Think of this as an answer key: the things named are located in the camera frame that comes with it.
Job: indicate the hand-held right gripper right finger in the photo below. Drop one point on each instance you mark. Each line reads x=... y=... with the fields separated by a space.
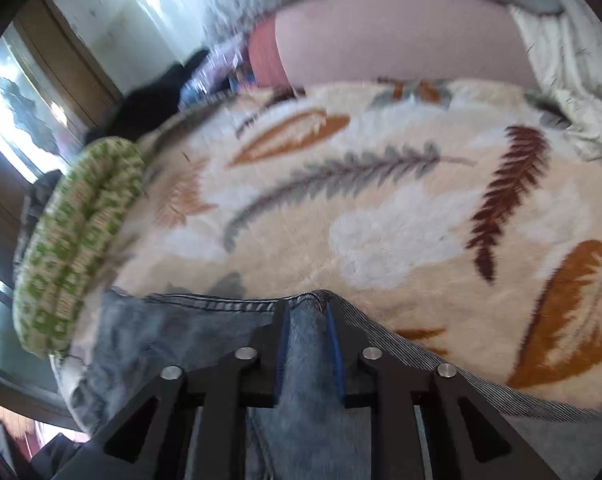
x=335 y=360

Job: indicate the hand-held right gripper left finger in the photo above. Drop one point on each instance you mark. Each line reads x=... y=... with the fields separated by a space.
x=279 y=360

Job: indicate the blue denim pants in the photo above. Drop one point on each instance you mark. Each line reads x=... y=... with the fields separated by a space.
x=303 y=365

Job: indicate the green patterned cushion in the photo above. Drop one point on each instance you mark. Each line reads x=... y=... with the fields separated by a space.
x=71 y=245

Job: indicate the purple patterned cloth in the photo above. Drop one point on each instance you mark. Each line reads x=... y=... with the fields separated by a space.
x=211 y=75

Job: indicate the dark cloth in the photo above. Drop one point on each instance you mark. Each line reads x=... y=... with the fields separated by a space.
x=146 y=95

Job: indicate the pink sofa cushion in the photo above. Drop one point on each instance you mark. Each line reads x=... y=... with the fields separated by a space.
x=381 y=35

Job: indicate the wooden framed window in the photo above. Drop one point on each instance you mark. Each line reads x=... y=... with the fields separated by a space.
x=26 y=105

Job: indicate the white patterned cloth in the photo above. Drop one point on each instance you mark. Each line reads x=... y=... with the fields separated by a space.
x=571 y=60

